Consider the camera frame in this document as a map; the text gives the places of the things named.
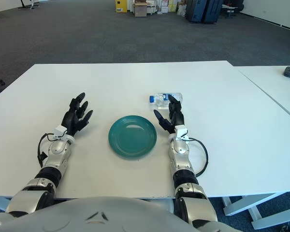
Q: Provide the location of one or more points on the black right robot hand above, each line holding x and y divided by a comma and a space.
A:
177, 117

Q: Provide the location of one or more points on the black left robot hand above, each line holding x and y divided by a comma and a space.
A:
73, 119

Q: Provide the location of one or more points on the clear bottle with blue cap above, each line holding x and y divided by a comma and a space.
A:
160, 99

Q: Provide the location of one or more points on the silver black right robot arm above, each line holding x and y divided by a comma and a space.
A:
181, 154

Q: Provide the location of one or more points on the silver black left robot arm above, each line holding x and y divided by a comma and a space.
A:
53, 151

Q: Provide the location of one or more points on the teal round plate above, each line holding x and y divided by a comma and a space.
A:
133, 137

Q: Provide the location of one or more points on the grey robot torso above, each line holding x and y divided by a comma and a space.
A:
99, 217

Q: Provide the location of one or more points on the blue suitcase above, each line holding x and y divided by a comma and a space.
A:
212, 12

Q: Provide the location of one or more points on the brown cardboard box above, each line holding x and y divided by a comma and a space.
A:
140, 10

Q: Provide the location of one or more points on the white shelf with boxes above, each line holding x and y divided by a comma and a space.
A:
159, 6

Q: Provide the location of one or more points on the small desk with chair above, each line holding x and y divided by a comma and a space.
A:
230, 9

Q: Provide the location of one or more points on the yellow box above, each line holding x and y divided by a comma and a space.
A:
120, 6

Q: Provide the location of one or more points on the white chair base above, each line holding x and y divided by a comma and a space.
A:
29, 4

